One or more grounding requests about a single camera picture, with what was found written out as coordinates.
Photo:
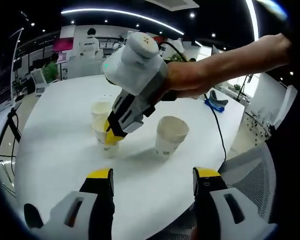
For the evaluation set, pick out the blue cloth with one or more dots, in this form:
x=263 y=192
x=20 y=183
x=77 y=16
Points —
x=215 y=107

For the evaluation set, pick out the long ceiling light strip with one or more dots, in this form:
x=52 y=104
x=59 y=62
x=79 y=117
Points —
x=120 y=12

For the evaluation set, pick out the pink screen monitor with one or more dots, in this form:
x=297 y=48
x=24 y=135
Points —
x=62 y=44

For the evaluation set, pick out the white desk with black legs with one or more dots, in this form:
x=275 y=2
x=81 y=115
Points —
x=13 y=120

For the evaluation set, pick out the large white paper bowl cup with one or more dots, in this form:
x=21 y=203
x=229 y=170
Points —
x=168 y=142

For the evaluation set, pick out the person's left hand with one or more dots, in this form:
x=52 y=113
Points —
x=193 y=232

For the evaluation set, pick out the white table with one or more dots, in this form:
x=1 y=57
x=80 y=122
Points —
x=65 y=137

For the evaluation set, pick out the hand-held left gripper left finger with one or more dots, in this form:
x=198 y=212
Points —
x=100 y=200

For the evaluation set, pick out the ceiling air conditioner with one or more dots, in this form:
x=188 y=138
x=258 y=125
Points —
x=175 y=3

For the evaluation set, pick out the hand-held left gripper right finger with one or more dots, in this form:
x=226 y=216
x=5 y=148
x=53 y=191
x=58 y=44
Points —
x=207 y=200

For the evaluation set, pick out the curved ceiling light strip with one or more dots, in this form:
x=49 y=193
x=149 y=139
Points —
x=252 y=17

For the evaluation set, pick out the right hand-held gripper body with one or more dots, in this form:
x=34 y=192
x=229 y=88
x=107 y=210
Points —
x=137 y=72

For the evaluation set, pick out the grey curved cushion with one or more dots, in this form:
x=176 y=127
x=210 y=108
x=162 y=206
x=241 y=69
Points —
x=218 y=101

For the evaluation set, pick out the person's right hand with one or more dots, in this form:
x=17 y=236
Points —
x=185 y=77

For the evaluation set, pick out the group of ceiling spotlights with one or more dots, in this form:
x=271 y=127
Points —
x=192 y=15

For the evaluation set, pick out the white office chair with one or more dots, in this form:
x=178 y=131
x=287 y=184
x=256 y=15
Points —
x=38 y=77

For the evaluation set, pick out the grey mesh office chair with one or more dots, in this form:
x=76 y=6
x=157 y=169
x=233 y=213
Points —
x=250 y=180

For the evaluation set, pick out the person's black shirt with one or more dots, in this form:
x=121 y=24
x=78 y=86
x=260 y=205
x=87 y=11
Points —
x=292 y=140

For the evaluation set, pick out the white printed paper cup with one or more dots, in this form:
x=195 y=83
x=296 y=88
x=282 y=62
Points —
x=100 y=108
x=108 y=150

